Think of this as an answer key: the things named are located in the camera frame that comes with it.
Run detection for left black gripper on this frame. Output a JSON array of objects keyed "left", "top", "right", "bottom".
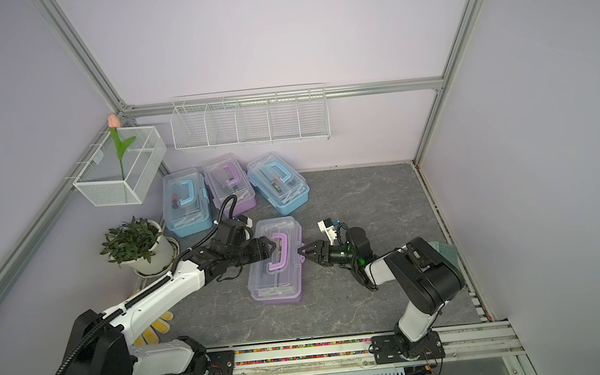
[{"left": 227, "top": 235, "right": 277, "bottom": 267}]

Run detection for purple toolbox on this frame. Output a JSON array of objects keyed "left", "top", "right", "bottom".
[
  {"left": 248, "top": 216, "right": 305, "bottom": 305},
  {"left": 203, "top": 153, "right": 256, "bottom": 215}
]

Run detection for blue toolbox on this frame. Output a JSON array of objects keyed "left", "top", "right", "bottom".
[
  {"left": 162, "top": 168, "right": 213, "bottom": 238},
  {"left": 247, "top": 152, "right": 311, "bottom": 216}
]

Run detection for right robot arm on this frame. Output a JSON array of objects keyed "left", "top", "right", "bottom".
[{"left": 298, "top": 218, "right": 466, "bottom": 364}]

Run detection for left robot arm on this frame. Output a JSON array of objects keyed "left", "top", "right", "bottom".
[{"left": 54, "top": 216, "right": 280, "bottom": 375}]

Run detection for potted green plant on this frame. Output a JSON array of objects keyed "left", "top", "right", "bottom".
[{"left": 100, "top": 216, "right": 178, "bottom": 277}]

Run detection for green dustpan brush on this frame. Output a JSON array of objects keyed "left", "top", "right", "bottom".
[{"left": 435, "top": 243, "right": 459, "bottom": 266}]

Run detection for yellow rubber glove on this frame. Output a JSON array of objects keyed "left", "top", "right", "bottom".
[{"left": 133, "top": 311, "right": 175, "bottom": 346}]

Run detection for pink artificial tulip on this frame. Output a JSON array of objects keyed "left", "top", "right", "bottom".
[{"left": 107, "top": 114, "right": 136, "bottom": 180}]

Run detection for white wire wall shelf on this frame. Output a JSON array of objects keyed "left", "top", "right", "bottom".
[{"left": 170, "top": 83, "right": 331, "bottom": 151}]

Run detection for white mesh wall basket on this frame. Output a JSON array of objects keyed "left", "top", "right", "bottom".
[{"left": 72, "top": 126, "right": 167, "bottom": 207}]

